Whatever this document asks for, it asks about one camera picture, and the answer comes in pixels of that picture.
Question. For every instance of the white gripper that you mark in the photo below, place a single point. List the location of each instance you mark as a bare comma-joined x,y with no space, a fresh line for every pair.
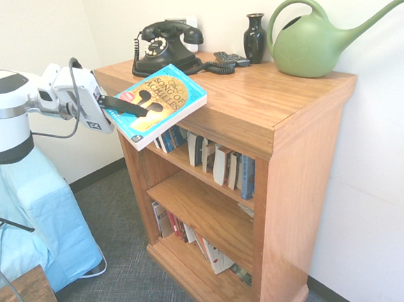
84,96

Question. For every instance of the green plastic watering can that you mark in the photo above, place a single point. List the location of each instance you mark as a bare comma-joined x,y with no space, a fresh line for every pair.
306,49

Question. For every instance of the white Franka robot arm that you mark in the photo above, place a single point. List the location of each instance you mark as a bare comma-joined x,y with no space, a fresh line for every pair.
2,107

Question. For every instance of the blue gold paperback book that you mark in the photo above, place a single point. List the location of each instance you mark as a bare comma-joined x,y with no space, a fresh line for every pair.
167,103

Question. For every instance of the dark wooden table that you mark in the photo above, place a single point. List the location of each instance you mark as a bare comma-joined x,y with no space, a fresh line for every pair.
23,287

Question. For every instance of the black rotary telephone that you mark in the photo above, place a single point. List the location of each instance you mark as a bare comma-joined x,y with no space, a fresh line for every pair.
161,51

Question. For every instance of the black remote control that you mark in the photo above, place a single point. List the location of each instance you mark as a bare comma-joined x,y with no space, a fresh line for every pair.
230,58

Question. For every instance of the orange spine book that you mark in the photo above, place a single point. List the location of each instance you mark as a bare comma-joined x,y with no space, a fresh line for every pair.
200,243

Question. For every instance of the brown cover paperback book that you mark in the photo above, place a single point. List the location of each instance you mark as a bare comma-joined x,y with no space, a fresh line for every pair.
220,164

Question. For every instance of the black tripod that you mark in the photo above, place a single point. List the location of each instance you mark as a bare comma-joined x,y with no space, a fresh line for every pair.
4,221

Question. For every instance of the light blue cloth cover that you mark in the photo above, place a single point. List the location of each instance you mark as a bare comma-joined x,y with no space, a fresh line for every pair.
36,215

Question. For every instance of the wooden bookshelf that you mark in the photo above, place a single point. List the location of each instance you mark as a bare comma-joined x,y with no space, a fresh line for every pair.
255,99

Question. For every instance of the red paperback book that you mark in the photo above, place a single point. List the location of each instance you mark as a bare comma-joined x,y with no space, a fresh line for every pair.
175,226

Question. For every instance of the white red leaning book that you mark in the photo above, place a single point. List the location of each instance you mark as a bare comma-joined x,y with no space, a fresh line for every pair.
159,219

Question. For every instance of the black glossy vase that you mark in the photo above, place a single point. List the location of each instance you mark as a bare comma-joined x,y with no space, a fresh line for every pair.
255,39

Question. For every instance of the white black paperback book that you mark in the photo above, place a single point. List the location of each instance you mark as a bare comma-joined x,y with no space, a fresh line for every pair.
234,171

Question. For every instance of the thick black cover book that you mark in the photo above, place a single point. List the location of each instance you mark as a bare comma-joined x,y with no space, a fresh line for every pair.
194,150

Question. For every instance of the white book with dark figures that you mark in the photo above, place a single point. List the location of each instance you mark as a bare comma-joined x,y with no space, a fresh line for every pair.
218,257

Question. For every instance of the blue spine book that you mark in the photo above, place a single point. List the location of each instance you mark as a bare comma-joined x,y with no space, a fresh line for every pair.
247,177

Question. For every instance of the dark cover flat book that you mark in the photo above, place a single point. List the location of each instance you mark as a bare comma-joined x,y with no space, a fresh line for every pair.
241,274

